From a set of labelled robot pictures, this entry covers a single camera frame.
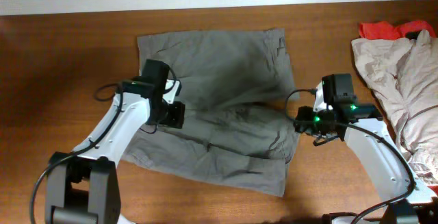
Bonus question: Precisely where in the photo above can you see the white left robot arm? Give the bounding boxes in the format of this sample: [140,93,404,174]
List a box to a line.
[38,60,185,224]

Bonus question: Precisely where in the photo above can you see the red cloth garment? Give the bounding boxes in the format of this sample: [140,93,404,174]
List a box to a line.
[359,21,437,40]

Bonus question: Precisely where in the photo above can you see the beige cloth garment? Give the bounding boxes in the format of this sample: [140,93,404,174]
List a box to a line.
[351,30,437,186]

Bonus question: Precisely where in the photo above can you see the grey cotton shorts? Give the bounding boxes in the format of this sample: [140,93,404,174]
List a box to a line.
[123,29,299,197]

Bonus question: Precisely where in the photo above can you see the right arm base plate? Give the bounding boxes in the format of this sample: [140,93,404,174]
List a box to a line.
[322,212,379,224]

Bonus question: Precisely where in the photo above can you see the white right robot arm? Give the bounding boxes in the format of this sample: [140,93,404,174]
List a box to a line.
[292,74,437,224]

